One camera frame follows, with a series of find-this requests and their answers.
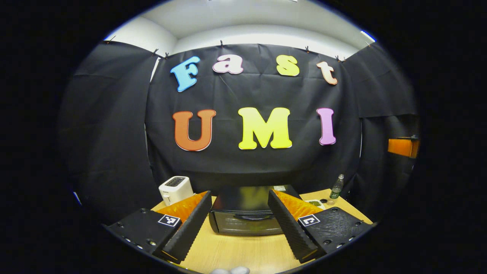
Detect white toaster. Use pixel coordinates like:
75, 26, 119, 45
159, 176, 194, 206

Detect black backdrop cloth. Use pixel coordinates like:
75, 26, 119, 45
57, 40, 421, 225

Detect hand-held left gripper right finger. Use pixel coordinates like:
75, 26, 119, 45
267, 189, 374, 264

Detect black electric oven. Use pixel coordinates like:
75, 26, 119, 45
208, 185, 303, 236

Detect row of black cloth clips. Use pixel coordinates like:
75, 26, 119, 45
108, 37, 372, 64

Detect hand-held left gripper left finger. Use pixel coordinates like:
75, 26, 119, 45
103, 190, 213, 264

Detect clear plastic bottle green label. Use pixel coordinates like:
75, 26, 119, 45
329, 174, 345, 200

